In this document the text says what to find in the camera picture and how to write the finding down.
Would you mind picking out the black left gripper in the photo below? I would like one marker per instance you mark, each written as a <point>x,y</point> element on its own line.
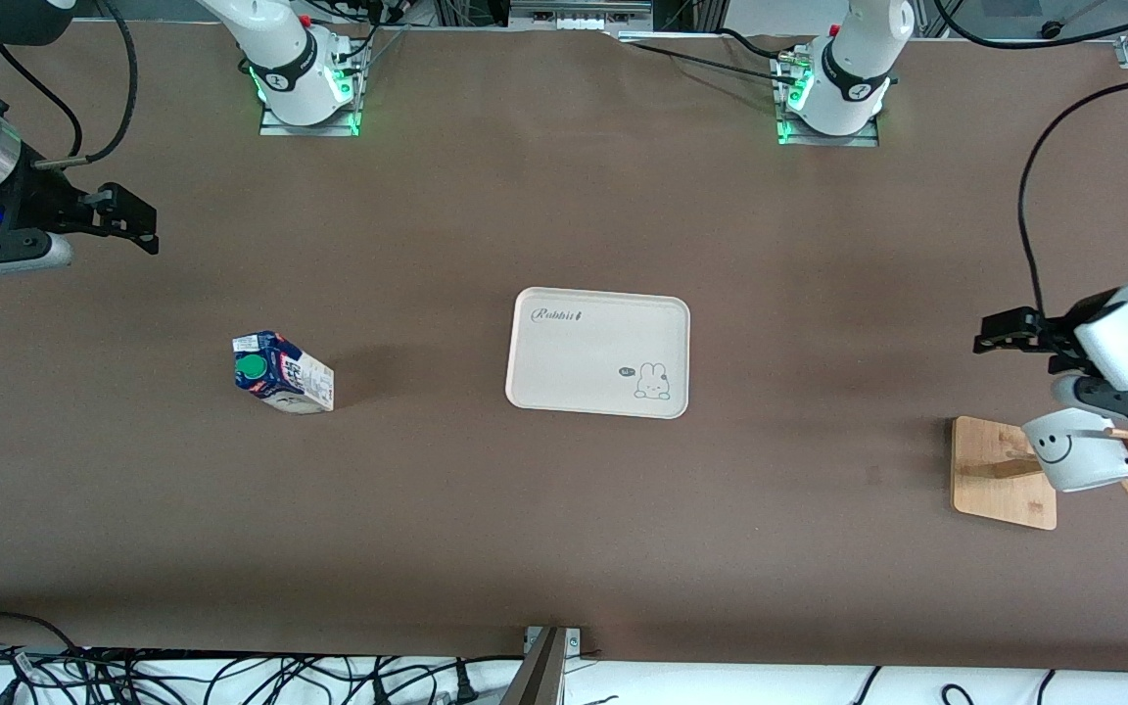
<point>1050,331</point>

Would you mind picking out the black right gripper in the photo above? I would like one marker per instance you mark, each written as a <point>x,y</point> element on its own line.
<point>38,194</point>

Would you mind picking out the blue white milk carton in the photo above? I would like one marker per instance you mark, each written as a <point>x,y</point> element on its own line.
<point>280,377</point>

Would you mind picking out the wooden cup rack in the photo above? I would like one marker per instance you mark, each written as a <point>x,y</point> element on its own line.
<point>990,470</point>

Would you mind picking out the beige rabbit print tray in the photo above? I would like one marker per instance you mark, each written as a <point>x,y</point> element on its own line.
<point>574,362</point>

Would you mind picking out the grey power strip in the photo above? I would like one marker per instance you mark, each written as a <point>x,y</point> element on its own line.
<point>579,15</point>

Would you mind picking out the aluminium profile bar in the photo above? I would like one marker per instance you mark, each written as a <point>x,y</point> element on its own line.
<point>540,676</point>

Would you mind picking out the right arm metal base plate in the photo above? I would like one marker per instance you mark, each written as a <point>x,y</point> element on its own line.
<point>275,127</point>

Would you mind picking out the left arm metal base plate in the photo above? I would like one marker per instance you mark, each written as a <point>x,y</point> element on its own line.
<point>868,139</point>

